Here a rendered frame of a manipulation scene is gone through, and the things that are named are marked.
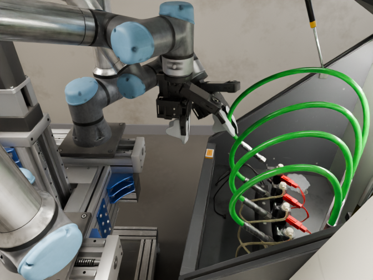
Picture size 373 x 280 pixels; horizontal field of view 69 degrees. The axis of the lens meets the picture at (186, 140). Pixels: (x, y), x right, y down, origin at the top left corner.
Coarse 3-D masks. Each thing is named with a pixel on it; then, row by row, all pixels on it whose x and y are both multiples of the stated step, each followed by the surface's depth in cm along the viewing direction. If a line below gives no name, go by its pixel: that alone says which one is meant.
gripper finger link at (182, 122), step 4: (184, 112) 69; (184, 116) 69; (180, 120) 70; (184, 120) 69; (180, 124) 70; (184, 124) 70; (180, 128) 72; (184, 128) 71; (180, 132) 73; (184, 132) 72
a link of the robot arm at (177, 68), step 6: (162, 60) 64; (168, 60) 62; (174, 60) 61; (180, 60) 61; (186, 60) 62; (192, 60) 64; (168, 66) 63; (174, 66) 62; (180, 66) 62; (186, 66) 63; (192, 66) 64; (168, 72) 64; (174, 72) 63; (180, 72) 63; (186, 72) 64
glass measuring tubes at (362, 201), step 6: (372, 180) 78; (366, 186) 81; (372, 186) 79; (366, 192) 81; (372, 192) 77; (360, 198) 83; (366, 198) 82; (360, 204) 84; (354, 210) 86; (348, 216) 89
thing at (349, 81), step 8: (280, 72) 71; (288, 72) 70; (296, 72) 69; (304, 72) 69; (312, 72) 68; (320, 72) 68; (328, 72) 67; (336, 72) 67; (264, 80) 73; (272, 80) 72; (344, 80) 67; (352, 80) 67; (248, 88) 76; (360, 88) 67; (240, 96) 77; (360, 96) 68; (232, 104) 80; (232, 112) 81; (368, 112) 70; (368, 120) 71; (368, 128) 72; (232, 136) 86; (240, 144) 86
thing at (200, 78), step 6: (204, 72) 83; (198, 78) 81; (204, 78) 86; (198, 84) 84; (216, 96) 83; (222, 96) 86; (222, 102) 84; (192, 108) 85; (198, 108) 84; (198, 114) 86; (204, 114) 84
